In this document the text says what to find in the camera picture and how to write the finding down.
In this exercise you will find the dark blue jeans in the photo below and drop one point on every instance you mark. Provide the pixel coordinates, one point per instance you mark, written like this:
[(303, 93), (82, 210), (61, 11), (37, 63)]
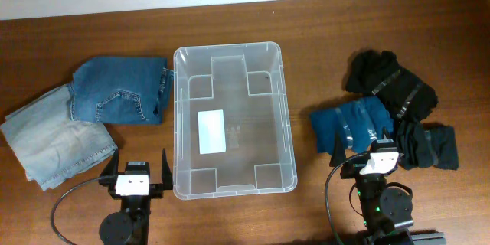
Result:
[(121, 90)]

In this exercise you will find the dark green taped clothing bundle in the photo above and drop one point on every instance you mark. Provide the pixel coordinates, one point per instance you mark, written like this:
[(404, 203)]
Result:
[(424, 148)]

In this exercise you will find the clear plastic storage container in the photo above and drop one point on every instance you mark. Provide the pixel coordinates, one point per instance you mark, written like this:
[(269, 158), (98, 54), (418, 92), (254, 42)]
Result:
[(247, 82)]

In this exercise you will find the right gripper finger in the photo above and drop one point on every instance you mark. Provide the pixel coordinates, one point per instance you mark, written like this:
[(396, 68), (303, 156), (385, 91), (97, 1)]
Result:
[(386, 134), (338, 155)]

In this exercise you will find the blue taped clothing bundle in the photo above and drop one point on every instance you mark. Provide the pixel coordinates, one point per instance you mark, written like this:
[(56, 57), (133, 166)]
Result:
[(358, 123)]

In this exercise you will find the light grey jeans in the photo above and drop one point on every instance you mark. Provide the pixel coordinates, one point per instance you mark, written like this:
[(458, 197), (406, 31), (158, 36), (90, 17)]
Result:
[(50, 146)]

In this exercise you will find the black taped clothing bundle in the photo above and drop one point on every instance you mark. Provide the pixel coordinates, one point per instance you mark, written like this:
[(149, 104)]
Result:
[(403, 93)]

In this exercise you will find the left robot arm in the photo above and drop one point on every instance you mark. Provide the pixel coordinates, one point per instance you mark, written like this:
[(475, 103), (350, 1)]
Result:
[(130, 225)]

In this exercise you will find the white label in container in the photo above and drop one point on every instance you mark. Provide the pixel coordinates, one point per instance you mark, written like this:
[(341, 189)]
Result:
[(211, 132)]

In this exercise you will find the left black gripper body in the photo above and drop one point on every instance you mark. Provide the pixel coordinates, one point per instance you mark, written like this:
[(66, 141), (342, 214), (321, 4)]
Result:
[(156, 189)]

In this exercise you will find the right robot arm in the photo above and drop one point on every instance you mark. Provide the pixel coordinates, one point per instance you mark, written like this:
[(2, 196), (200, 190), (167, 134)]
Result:
[(386, 207)]

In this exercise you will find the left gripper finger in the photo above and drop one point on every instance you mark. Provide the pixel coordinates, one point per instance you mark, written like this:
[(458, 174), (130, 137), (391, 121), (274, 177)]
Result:
[(167, 178), (112, 166)]

